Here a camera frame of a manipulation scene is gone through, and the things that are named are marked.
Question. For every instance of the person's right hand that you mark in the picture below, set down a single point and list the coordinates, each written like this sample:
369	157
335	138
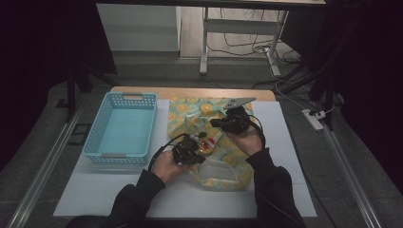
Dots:
248	141

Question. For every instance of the orange print cloth bag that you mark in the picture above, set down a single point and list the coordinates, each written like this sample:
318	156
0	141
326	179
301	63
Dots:
236	164

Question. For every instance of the aluminium rail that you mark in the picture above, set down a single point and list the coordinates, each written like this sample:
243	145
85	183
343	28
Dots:
351	177
44	171

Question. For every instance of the white power strip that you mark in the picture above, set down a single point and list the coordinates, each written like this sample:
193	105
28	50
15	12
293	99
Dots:
313	119

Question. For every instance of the light blue plastic basket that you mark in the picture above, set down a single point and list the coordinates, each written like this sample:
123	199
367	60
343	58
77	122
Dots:
122	139

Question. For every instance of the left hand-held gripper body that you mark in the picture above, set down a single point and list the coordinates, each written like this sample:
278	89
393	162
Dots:
185	150

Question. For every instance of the black metal stand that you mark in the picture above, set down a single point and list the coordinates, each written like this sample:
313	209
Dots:
71	95
326	91

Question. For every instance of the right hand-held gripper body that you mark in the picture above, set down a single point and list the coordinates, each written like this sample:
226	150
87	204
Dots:
236	119

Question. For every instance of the white desk with metal legs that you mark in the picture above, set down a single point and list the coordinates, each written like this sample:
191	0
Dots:
240	27

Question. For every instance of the black floor bracket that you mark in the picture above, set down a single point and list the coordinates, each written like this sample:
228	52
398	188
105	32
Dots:
80	134

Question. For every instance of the white tube with red cap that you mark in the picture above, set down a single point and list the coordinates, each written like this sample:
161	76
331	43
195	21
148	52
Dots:
209	145

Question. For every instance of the grey cabinet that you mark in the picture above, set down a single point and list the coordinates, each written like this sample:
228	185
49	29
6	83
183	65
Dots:
138	28

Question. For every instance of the white table mat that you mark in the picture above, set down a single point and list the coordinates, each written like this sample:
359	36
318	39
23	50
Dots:
282	142

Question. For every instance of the person's left hand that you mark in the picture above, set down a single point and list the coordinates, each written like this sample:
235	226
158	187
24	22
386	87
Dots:
166	166

